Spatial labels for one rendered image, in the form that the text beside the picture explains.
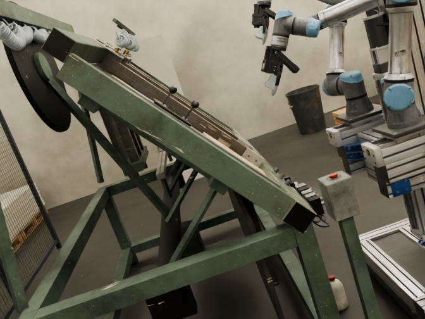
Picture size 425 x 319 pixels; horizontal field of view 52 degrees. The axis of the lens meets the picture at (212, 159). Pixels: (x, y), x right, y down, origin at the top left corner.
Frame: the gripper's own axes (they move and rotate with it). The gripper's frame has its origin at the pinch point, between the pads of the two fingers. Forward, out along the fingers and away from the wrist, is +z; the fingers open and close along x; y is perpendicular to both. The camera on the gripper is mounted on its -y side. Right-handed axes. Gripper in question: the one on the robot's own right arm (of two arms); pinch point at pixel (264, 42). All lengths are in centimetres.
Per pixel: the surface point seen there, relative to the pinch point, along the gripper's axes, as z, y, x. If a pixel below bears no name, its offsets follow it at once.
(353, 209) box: 80, -50, 24
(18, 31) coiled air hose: 7, 121, 39
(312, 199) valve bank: 79, -31, -2
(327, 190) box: 73, -39, 30
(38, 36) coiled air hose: 0, 134, 8
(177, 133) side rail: 55, 21, 59
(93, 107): 47, 55, 68
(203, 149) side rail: 60, 11, 53
